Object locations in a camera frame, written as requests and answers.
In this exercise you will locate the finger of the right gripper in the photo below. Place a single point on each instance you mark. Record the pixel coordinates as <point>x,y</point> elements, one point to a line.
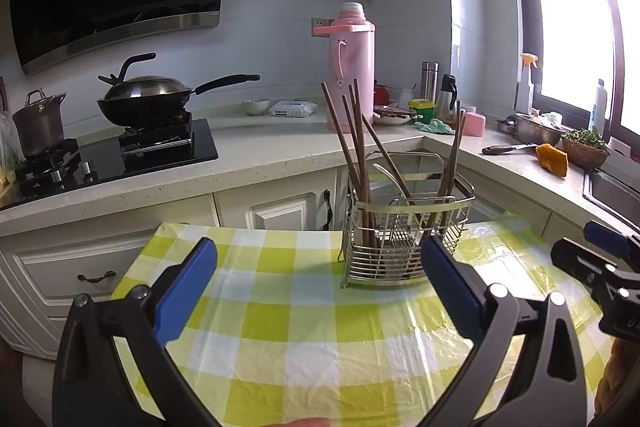
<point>584,265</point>
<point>623,247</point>

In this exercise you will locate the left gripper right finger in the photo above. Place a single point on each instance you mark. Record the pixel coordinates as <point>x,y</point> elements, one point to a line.
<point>547,386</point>

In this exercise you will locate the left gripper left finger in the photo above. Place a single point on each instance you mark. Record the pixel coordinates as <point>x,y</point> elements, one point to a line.
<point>91,387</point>

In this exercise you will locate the kitchen sink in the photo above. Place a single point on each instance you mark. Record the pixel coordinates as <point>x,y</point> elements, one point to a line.
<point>613,196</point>

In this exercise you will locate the person's right hand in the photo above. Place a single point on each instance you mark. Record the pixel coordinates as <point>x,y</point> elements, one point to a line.
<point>624,357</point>

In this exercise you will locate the person's left hand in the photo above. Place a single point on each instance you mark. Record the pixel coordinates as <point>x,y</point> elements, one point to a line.
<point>305,422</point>

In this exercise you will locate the wicker basket with greens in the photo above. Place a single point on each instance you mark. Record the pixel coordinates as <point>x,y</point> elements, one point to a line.
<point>585,149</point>

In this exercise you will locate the steel colander bowl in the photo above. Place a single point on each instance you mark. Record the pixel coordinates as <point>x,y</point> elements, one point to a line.
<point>529,131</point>

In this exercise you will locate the white bottle on sill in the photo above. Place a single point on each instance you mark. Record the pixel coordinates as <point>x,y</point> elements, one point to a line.
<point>598,113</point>

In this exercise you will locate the pink plastic container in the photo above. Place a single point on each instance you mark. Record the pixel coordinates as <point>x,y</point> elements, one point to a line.
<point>474,125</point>

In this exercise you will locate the spray bottle orange trigger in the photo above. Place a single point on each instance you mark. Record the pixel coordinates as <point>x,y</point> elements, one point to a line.
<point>525,89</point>

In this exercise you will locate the yellow checked tablecloth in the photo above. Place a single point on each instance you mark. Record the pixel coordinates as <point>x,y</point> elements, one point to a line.
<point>277,336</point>

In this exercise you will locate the teal cloth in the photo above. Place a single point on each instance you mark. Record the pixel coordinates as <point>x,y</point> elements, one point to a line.
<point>435,126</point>

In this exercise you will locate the black coffee pot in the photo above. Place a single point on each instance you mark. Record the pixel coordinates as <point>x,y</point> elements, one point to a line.
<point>446,99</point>

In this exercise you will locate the black gas stove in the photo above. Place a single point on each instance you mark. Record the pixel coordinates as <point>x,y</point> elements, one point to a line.
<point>102,161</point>

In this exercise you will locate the green yellow container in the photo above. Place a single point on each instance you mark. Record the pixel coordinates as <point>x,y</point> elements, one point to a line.
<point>424,109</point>

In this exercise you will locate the plate with food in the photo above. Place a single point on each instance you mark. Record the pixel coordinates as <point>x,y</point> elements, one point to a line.
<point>393,116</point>

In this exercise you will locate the steel vacuum flask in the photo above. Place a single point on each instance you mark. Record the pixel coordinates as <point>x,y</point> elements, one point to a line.
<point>429,80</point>

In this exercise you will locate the bag of fruit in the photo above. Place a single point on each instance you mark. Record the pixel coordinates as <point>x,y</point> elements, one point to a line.
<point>10,150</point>

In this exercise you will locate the red ceramic pot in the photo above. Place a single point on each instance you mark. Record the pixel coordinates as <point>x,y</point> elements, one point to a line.
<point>381,95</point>

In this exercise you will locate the steel stock pot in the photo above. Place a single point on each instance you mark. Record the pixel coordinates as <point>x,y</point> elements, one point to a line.
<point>39,123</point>

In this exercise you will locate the black wok with lid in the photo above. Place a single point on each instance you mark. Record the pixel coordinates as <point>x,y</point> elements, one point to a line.
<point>149,101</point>

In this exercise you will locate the pink thermos jug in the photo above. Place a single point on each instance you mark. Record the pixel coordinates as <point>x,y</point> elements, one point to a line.
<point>351,56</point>

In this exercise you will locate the small white bowl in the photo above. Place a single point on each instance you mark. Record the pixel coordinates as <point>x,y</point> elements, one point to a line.
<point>256,107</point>

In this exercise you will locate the white wipes packet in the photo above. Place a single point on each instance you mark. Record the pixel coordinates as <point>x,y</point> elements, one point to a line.
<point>293,109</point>

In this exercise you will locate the black handled knife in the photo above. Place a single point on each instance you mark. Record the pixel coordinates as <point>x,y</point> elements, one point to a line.
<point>495,150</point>

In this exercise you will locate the metal wire utensil rack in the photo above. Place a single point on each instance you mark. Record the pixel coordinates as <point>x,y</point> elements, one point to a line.
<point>399,231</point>

